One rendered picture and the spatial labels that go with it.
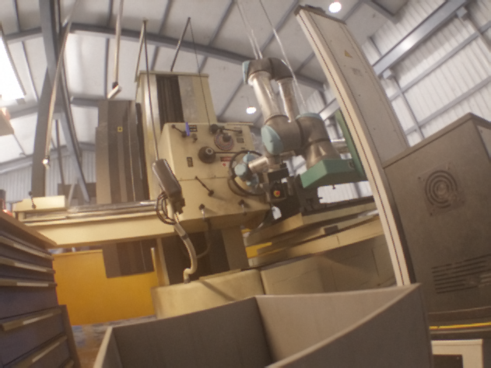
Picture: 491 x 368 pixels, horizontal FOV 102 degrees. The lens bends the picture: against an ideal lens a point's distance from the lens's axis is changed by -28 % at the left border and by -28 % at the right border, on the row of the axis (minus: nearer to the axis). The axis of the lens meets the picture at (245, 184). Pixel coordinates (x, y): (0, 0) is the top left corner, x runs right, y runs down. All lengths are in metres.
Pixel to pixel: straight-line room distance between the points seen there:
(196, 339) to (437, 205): 0.73
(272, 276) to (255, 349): 1.46
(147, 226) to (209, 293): 0.72
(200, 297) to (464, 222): 1.71
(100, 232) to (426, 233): 2.05
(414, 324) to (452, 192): 0.46
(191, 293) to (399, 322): 1.77
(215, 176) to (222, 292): 0.88
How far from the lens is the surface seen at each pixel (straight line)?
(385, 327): 0.35
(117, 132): 2.97
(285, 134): 1.07
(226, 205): 2.12
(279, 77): 1.38
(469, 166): 0.77
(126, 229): 2.21
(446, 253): 0.83
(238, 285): 2.10
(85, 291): 4.34
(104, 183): 2.73
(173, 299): 2.11
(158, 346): 0.74
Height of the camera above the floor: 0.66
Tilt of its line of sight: 16 degrees up
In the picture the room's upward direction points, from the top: 14 degrees counter-clockwise
